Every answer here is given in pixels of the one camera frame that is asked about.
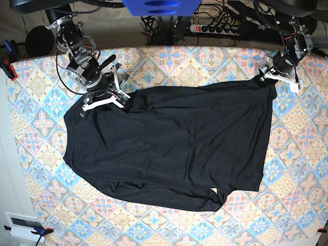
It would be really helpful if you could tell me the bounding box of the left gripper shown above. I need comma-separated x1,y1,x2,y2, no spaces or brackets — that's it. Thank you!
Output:
258,50,303,93

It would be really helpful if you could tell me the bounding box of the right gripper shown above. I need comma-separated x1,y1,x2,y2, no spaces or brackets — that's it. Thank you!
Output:
68,55,130,117

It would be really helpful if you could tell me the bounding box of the black t-shirt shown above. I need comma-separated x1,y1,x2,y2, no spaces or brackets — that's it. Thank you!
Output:
64,77,277,212

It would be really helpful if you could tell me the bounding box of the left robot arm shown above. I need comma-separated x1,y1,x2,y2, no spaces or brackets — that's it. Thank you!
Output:
253,1,318,93

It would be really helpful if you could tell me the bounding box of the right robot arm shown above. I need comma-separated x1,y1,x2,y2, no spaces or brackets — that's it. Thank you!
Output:
9,1,130,116

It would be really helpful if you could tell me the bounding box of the black round stool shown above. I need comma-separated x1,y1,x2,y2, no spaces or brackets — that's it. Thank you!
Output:
25,26,55,57

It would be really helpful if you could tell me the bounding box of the red black clamp upper left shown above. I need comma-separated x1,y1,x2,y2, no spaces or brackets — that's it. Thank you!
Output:
1,40,18,81

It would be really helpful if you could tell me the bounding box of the patterned tablecloth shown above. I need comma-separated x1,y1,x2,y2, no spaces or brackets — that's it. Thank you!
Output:
6,55,327,245

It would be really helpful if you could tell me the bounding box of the blue clamp lower left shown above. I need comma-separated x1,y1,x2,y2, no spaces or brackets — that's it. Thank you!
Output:
4,225,54,245

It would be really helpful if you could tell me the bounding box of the white floor vent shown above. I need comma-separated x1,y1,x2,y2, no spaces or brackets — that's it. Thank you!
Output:
5,212,42,242

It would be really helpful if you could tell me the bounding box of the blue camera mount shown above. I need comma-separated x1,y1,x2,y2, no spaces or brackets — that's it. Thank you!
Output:
122,0,201,16

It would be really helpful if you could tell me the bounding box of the white power strip red switch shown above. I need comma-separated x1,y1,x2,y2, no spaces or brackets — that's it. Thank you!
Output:
189,24,238,35

